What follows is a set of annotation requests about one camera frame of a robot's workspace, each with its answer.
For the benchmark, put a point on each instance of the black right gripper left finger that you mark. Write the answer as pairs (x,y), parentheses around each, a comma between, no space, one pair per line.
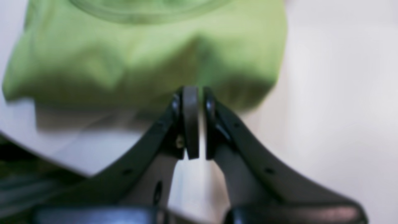
(135,188)

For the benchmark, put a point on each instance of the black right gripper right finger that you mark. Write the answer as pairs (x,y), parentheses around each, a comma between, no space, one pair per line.
(261,188)

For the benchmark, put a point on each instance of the green T-shirt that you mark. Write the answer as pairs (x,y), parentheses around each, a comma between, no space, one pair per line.
(137,53)

